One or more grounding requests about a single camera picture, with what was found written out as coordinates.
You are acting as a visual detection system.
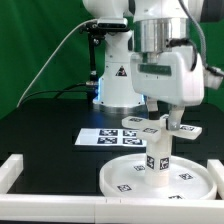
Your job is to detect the grey camera cable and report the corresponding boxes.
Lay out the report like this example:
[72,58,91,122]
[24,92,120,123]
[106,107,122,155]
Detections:
[16,18,99,108]

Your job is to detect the white cross table base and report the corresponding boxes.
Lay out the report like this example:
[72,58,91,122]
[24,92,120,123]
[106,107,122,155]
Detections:
[122,114,202,143]

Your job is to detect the black base cables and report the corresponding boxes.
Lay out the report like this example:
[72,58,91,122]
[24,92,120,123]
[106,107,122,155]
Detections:
[18,82,98,107]

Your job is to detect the white fiducial marker sheet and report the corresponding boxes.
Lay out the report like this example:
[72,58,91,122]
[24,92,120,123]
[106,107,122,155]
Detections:
[75,128,146,147]

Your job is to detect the white round table top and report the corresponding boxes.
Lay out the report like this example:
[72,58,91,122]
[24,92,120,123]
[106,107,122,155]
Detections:
[99,153,217,200]

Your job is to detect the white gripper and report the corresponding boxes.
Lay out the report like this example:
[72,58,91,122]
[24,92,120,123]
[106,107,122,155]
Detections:
[130,49,204,131]

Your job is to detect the camera on black stand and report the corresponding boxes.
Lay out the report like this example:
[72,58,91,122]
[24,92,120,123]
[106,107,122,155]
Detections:
[79,17,130,102]

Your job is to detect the white workspace border frame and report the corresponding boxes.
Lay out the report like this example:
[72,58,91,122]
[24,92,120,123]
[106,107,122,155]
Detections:
[0,154,224,224]

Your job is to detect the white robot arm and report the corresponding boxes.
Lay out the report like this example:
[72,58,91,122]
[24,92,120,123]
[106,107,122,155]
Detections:
[83,0,224,131]

